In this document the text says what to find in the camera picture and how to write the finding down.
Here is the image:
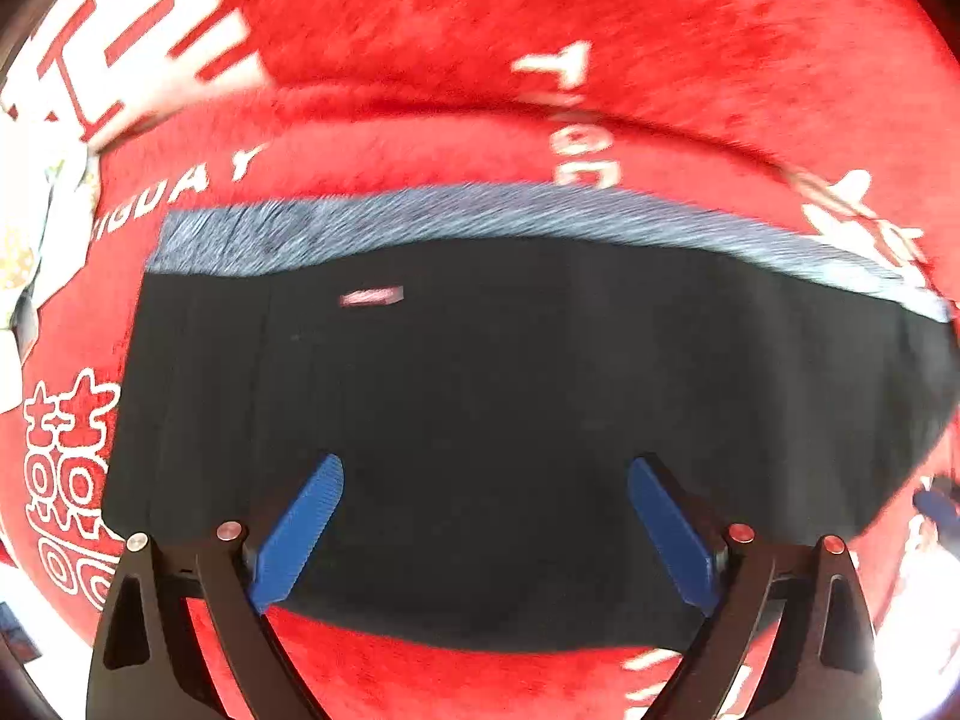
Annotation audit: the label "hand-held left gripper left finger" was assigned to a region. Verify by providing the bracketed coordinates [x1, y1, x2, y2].
[85, 453, 345, 720]

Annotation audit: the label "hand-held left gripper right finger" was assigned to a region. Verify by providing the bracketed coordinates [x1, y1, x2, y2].
[627, 453, 884, 720]

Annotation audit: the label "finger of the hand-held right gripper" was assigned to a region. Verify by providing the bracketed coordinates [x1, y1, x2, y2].
[910, 475, 960, 542]

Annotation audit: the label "black pants with patterned waistband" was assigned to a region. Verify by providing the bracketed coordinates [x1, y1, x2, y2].
[101, 184, 960, 653]

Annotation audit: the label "white floral cloth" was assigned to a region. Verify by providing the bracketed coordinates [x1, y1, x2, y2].
[0, 139, 102, 413]

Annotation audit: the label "red printed blanket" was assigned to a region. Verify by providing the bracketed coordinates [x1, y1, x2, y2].
[0, 0, 960, 720]

